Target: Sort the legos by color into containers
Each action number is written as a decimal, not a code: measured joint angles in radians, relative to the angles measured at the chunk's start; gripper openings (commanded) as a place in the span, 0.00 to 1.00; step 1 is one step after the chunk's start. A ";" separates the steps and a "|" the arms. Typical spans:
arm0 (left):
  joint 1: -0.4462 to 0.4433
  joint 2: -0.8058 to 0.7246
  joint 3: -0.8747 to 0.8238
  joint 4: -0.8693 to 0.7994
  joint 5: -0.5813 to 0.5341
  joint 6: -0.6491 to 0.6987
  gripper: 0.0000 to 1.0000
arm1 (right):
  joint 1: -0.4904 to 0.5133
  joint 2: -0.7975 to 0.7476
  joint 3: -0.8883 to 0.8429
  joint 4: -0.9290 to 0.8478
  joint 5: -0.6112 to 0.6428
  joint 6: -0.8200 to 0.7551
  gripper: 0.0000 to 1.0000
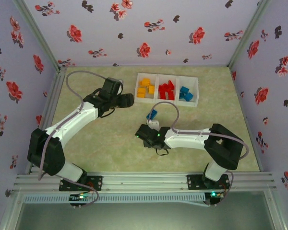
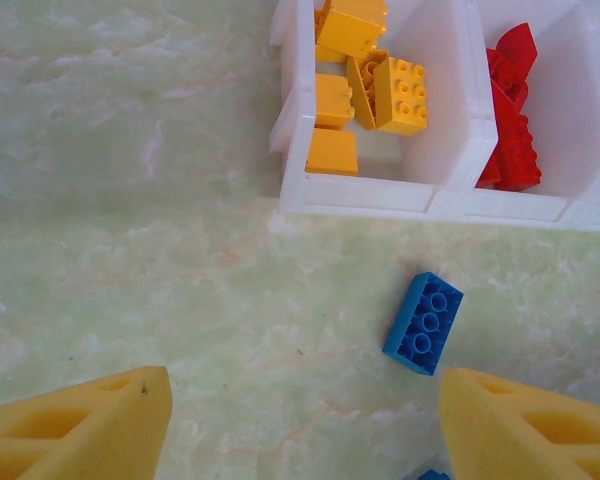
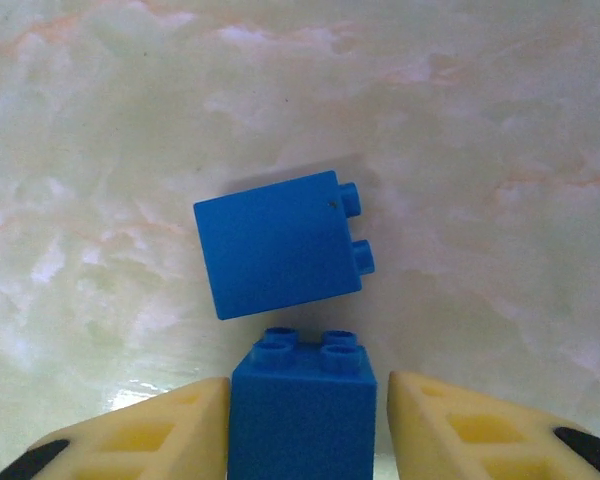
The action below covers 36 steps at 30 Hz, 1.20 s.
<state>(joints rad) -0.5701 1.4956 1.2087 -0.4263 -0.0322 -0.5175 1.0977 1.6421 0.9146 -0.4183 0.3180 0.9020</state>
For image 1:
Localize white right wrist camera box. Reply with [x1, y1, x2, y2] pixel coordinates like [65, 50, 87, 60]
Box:
[147, 119, 160, 130]

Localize long blue lego brick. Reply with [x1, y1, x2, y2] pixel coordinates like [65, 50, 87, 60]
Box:
[146, 109, 158, 121]

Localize aluminium frame post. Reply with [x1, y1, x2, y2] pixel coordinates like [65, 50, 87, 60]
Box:
[0, 190, 24, 230]
[264, 190, 288, 230]
[13, 0, 63, 70]
[227, 0, 272, 70]

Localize grey left arm cable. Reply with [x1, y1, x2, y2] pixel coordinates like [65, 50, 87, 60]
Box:
[38, 71, 123, 207]

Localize grey right arm cable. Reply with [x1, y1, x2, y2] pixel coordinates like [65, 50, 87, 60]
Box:
[151, 102, 250, 207]

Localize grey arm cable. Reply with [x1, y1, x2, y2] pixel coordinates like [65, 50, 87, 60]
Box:
[38, 71, 123, 207]
[151, 102, 250, 207]

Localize wide aluminium base rail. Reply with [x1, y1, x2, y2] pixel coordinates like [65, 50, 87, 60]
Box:
[13, 172, 278, 192]

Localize aluminium frame rail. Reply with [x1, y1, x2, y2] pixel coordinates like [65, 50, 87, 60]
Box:
[26, 67, 68, 174]

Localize grey slotted cable duct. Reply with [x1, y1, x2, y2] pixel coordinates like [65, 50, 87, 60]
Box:
[23, 193, 206, 205]

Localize white plastic bin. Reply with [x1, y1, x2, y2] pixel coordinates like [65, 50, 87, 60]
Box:
[134, 72, 159, 104]
[177, 76, 199, 107]
[156, 74, 180, 105]

